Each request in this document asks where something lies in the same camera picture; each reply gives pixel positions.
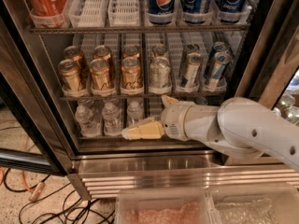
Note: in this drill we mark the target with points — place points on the middle wire shelf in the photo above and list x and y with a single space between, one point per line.
144 95

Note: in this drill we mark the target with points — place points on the pepsi can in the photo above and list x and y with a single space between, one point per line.
195 11
161 12
230 10

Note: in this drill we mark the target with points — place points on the pepsi can left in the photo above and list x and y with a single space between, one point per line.
161 12

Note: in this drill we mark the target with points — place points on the slim blue can right front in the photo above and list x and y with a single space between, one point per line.
215 68

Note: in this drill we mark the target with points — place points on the water bottle left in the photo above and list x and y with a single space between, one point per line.
89 125

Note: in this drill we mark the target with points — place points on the clear bin with pink contents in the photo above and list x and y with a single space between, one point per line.
163 206

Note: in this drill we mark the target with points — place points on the orange can lane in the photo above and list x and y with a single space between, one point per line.
71 75
131 73
131 51
76 54
104 52
101 75

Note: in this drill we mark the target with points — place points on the pepsi can middle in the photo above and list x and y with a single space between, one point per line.
195 11

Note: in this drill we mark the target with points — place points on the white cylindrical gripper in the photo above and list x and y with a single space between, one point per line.
174 119

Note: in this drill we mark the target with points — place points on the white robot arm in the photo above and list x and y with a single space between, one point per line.
239 128

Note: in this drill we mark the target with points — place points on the water bottle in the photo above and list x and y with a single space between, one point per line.
112 119
89 125
134 113

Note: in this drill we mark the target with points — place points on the water bottle middle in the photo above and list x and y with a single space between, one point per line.
112 119

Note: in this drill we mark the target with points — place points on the orange can rear left lane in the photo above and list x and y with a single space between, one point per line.
76 54

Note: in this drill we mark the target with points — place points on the top wire shelf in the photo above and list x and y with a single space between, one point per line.
140 30

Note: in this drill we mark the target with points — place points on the slim blue silver can front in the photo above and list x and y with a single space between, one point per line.
191 70

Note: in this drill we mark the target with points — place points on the pepsi can right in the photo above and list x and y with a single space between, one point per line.
230 10

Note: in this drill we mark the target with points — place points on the clear bin right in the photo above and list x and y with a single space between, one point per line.
255 204

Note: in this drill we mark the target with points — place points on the wire shelf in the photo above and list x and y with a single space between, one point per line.
140 30
144 95

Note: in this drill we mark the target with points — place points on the slim blue silver can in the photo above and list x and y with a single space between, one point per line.
189 48
191 70

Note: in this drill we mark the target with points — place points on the orange can front left lane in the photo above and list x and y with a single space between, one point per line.
71 75

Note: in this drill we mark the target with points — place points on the slim blue can right rear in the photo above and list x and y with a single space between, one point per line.
218 47

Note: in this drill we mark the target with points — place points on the steel fridge frame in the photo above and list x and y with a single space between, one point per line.
264 59

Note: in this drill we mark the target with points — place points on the slim blue silver can rear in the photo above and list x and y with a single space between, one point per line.
189 48

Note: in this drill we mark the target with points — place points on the water bottle right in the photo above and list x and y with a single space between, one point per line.
134 113

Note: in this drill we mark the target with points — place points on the fridge glass door left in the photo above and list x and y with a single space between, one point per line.
22 158

